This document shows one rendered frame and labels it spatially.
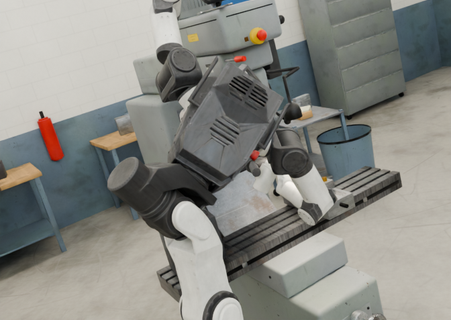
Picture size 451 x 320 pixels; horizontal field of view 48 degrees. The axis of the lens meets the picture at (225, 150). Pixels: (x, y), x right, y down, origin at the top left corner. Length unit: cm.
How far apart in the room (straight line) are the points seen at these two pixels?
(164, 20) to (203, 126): 43
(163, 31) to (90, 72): 458
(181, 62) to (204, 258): 59
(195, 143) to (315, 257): 93
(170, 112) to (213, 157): 100
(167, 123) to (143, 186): 104
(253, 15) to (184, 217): 84
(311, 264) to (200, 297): 72
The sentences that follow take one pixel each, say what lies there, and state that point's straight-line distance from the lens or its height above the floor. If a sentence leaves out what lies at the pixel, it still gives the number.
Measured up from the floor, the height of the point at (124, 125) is 99.
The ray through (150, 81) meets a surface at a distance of 269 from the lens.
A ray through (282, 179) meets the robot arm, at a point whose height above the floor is 123.
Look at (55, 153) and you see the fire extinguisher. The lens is 602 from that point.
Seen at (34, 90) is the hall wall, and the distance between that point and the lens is 609.
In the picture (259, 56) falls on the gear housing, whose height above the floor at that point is 168.
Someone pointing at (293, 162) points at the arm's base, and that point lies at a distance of 158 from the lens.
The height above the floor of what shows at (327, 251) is 83.
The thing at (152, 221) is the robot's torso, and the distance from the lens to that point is 143.
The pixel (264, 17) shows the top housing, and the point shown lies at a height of 182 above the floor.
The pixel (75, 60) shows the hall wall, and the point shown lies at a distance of 619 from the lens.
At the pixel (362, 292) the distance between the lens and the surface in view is 214.
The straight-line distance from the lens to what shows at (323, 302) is 207.
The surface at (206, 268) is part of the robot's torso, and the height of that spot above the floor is 117.
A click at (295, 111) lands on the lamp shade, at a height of 145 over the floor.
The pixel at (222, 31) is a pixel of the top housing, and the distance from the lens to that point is 186.
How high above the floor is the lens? 187
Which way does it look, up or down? 15 degrees down
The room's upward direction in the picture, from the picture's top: 15 degrees counter-clockwise
